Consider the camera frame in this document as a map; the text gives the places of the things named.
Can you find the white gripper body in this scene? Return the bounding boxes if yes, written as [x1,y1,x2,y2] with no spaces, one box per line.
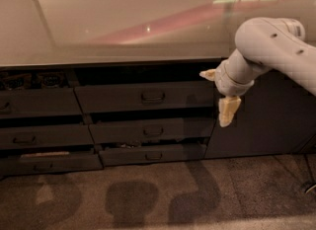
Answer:
[214,59,254,97]

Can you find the dark snack packets in drawer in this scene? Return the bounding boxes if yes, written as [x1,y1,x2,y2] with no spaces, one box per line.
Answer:
[0,72,67,91]

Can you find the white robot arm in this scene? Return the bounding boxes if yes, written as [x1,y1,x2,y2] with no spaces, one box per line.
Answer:
[199,18,316,127]

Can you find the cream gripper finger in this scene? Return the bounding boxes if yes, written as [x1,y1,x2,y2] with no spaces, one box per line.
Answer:
[199,69,215,81]
[218,96,241,127]

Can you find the grey cabinet door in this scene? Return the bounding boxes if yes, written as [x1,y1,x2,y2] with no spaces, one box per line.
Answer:
[205,70,316,158]

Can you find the grey drawer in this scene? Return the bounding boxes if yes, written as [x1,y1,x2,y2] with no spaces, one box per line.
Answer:
[89,117,214,143]
[0,154,103,176]
[75,81,214,114]
[0,124,93,149]
[99,143,206,166]
[0,88,81,118]

